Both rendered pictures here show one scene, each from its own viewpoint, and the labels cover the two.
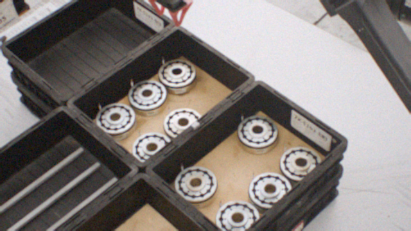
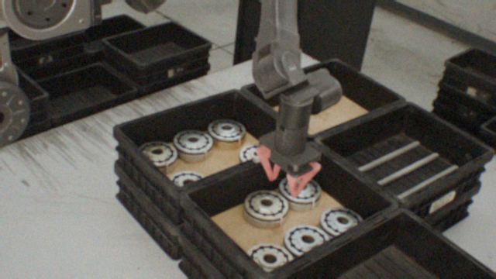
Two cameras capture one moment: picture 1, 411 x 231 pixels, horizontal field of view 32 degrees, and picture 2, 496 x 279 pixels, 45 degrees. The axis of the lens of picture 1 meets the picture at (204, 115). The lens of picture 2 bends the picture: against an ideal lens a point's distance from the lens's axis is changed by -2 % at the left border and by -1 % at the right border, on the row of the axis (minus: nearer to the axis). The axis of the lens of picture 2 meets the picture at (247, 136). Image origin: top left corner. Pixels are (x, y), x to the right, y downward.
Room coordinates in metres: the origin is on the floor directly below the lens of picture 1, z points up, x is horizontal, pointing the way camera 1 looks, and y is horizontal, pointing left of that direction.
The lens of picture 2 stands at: (2.29, -0.03, 1.77)
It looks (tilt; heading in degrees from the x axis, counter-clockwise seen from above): 34 degrees down; 179
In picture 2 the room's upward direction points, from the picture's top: 7 degrees clockwise
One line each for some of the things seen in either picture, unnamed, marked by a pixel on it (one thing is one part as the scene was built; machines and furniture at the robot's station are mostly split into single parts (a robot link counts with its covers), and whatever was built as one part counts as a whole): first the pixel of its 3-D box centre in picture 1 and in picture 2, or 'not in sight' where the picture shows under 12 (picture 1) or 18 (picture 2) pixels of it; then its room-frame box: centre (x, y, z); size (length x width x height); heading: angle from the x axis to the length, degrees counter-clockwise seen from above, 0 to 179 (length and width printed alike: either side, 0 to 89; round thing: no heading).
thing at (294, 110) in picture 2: not in sight; (297, 107); (1.37, 0.07, 1.23); 0.07 x 0.06 x 0.07; 139
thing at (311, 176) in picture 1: (247, 158); (210, 136); (1.03, -0.09, 0.92); 0.40 x 0.30 x 0.02; 132
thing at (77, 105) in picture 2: not in sight; (80, 122); (0.14, -0.70, 0.31); 0.40 x 0.30 x 0.34; 137
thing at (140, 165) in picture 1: (162, 93); (291, 203); (1.25, 0.11, 0.92); 0.40 x 0.30 x 0.02; 132
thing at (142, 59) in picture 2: not in sight; (156, 85); (-0.15, -0.42, 0.37); 0.40 x 0.30 x 0.45; 137
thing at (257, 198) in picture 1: (270, 190); (193, 141); (0.97, -0.14, 0.86); 0.10 x 0.10 x 0.01
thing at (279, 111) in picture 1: (247, 171); (209, 153); (1.03, -0.09, 0.87); 0.40 x 0.30 x 0.11; 132
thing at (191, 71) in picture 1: (176, 73); (269, 260); (1.37, 0.07, 0.86); 0.10 x 0.10 x 0.01
